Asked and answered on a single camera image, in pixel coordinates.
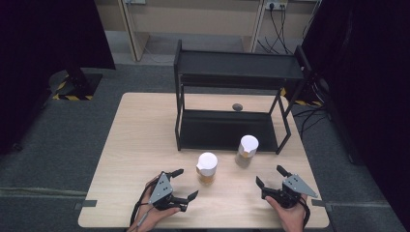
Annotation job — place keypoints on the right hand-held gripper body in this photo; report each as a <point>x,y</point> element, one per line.
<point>291,190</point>

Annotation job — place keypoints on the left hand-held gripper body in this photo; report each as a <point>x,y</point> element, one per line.
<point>161,191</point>

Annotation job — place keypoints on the orange-filled jar with white lid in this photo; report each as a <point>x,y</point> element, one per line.
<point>206,167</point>

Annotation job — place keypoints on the pale-filled jar with white lid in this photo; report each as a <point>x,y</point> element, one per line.
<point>247,150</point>

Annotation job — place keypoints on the black metal two-tier rack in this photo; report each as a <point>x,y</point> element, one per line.
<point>225,129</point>

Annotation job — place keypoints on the person's left hand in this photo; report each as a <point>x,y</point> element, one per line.
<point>158,218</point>

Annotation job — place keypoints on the person's right hand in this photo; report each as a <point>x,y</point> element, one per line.
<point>290,219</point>

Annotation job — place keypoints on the grey floor tape piece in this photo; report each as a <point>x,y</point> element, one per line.
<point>319,203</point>
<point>85,203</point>

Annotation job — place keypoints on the black curtain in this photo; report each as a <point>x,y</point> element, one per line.
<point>45,64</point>
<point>367,96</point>

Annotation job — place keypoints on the stand base with hazard tape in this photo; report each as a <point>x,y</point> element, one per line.
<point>73,84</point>

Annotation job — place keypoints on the white wall power socket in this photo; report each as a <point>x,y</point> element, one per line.
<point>275,4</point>

